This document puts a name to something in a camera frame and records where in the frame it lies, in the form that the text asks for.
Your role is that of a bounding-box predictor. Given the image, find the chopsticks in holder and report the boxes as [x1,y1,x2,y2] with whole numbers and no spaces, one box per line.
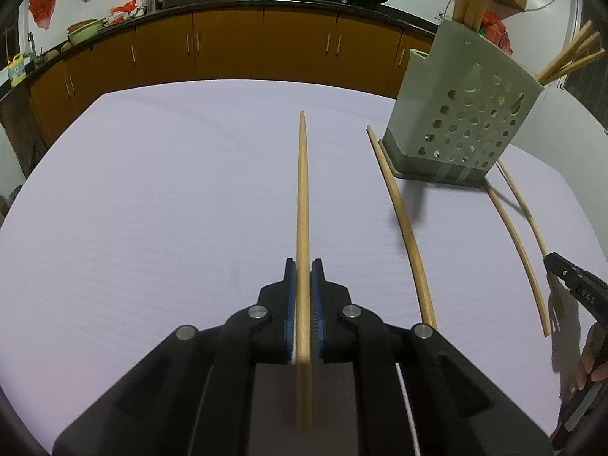
[551,0,608,124]

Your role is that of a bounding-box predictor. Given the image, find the black kitchen countertop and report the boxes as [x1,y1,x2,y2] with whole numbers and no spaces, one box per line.
[0,0,440,100]

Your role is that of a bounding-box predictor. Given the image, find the yellow detergent bottle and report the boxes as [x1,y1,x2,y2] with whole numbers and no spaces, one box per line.
[7,53,27,87]

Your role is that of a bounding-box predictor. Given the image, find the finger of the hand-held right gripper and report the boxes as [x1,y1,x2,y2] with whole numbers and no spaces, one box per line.
[544,253,583,296]

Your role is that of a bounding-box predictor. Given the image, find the red and white plastic bag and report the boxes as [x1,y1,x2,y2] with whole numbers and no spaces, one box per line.
[105,1,143,25]

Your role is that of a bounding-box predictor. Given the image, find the row of condiment bottles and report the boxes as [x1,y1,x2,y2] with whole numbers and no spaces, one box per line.
[484,24,514,55]

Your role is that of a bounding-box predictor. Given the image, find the green perforated utensil holder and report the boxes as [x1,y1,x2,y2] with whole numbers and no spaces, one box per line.
[377,19,545,188]

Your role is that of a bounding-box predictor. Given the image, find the hanging red plastic bag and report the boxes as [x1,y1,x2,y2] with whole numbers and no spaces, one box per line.
[28,0,59,28]

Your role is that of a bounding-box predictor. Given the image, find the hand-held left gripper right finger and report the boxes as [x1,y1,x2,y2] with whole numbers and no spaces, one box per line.
[311,257,554,456]

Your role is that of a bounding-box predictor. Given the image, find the person's right hand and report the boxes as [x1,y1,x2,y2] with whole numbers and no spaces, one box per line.
[569,323,608,394]

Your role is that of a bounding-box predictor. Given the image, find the wooden base cabinets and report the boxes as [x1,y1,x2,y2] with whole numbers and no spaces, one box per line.
[26,2,440,141]

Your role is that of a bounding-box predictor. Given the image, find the green plastic basin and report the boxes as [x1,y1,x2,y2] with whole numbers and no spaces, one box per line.
[66,19,106,46]

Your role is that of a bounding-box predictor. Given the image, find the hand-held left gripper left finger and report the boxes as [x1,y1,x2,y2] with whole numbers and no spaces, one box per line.
[52,257,298,456]

